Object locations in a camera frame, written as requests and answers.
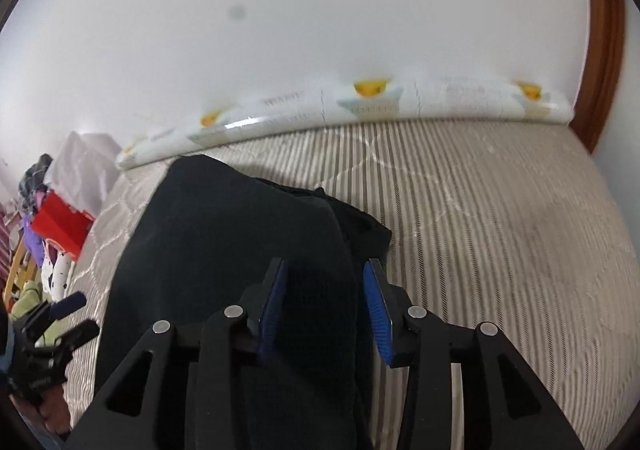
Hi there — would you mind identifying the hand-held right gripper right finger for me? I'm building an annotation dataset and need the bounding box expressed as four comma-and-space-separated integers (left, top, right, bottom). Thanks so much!
362, 259, 587, 450

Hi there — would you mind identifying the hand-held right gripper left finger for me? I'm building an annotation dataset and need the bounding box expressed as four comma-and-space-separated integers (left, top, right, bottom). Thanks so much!
65, 257, 291, 450

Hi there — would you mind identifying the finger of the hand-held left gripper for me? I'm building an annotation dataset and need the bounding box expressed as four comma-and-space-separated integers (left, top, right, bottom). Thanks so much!
47, 292, 87, 320
60, 320, 101, 348

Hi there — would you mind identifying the black t-shirt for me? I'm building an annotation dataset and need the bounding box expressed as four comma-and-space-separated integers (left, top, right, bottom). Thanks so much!
97, 154, 393, 450

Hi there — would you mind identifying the person's left hand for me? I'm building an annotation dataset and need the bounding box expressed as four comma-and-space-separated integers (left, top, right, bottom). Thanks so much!
35, 377, 73, 437

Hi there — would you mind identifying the white floral cloth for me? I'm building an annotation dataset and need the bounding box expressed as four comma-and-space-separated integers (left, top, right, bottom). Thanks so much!
40, 250, 76, 301

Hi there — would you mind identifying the green blanket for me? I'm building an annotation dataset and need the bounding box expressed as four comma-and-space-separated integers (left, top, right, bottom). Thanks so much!
10, 280, 56, 346

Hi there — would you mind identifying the purple cloth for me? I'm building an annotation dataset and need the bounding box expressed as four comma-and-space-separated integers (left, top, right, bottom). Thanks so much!
22, 230, 48, 263

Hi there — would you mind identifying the red paper bag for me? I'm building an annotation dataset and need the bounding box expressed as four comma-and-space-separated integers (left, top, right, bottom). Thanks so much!
31, 192, 96, 261

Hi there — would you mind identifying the striped bed mattress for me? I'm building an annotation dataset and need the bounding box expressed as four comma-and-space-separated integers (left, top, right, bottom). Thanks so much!
60, 117, 640, 450

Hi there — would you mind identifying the plaid cloth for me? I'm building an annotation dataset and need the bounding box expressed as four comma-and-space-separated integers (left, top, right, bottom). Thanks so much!
19, 154, 53, 203

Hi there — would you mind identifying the clear plastic bag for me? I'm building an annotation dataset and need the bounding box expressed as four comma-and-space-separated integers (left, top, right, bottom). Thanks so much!
45, 131, 123, 216

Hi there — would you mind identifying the white printed long cushion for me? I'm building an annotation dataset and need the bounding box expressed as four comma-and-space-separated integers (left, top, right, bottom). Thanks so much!
116, 77, 573, 171

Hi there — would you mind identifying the wooden chair frame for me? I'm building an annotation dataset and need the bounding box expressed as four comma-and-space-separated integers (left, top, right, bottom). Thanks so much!
2, 240, 41, 306

